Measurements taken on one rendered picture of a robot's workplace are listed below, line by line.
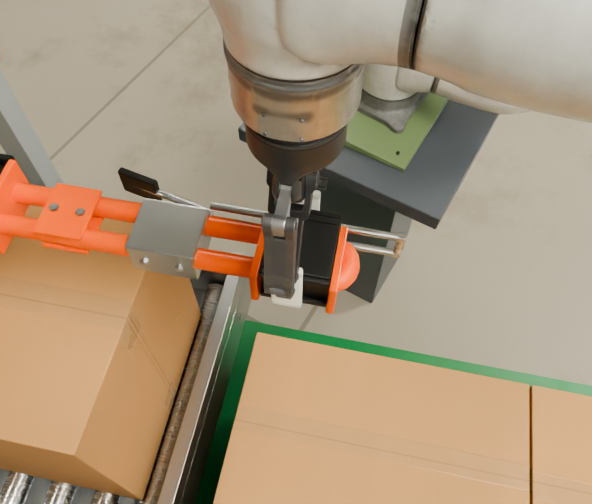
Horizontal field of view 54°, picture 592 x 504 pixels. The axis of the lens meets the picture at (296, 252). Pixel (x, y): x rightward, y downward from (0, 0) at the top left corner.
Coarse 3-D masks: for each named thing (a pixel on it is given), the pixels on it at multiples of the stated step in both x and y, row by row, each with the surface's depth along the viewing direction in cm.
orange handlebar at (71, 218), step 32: (32, 192) 60; (64, 192) 60; (96, 192) 60; (0, 224) 58; (32, 224) 58; (64, 224) 58; (96, 224) 61; (224, 224) 59; (256, 224) 59; (128, 256) 58; (224, 256) 57; (352, 256) 57
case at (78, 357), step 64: (0, 256) 92; (64, 256) 92; (0, 320) 86; (64, 320) 86; (128, 320) 87; (192, 320) 124; (0, 384) 81; (64, 384) 81; (128, 384) 92; (0, 448) 85; (64, 448) 77; (128, 448) 97
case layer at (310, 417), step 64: (256, 384) 123; (320, 384) 123; (384, 384) 123; (448, 384) 123; (512, 384) 123; (256, 448) 116; (320, 448) 116; (384, 448) 116; (448, 448) 116; (512, 448) 116; (576, 448) 116
